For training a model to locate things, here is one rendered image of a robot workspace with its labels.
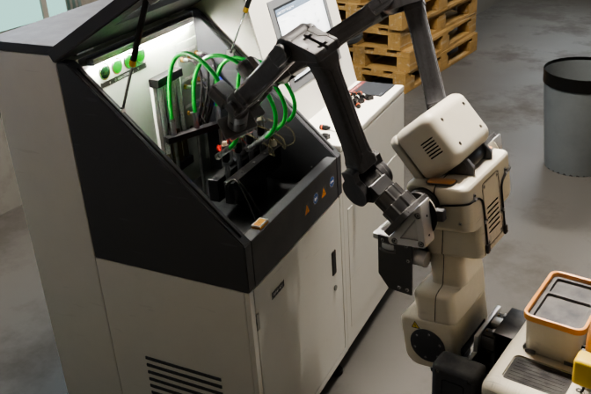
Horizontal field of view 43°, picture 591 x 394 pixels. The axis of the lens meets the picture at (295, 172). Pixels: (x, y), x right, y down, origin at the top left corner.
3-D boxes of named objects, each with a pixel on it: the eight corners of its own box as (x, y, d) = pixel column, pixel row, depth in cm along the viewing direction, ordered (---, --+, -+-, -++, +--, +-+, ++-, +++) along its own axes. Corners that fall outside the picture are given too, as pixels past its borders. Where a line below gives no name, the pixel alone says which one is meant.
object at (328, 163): (255, 287, 225) (251, 240, 219) (243, 284, 227) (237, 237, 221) (338, 197, 275) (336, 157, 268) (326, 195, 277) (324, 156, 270)
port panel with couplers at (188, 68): (193, 128, 275) (182, 46, 262) (185, 127, 276) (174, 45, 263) (212, 116, 285) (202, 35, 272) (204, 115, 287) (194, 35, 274)
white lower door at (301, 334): (272, 462, 253) (254, 291, 224) (266, 460, 254) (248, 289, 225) (346, 347, 305) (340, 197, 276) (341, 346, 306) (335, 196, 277)
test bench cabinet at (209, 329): (268, 490, 255) (248, 295, 222) (131, 440, 280) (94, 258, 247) (348, 363, 312) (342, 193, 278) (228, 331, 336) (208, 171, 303)
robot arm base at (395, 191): (407, 216, 173) (430, 195, 181) (382, 191, 174) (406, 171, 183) (387, 237, 178) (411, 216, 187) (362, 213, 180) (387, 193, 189)
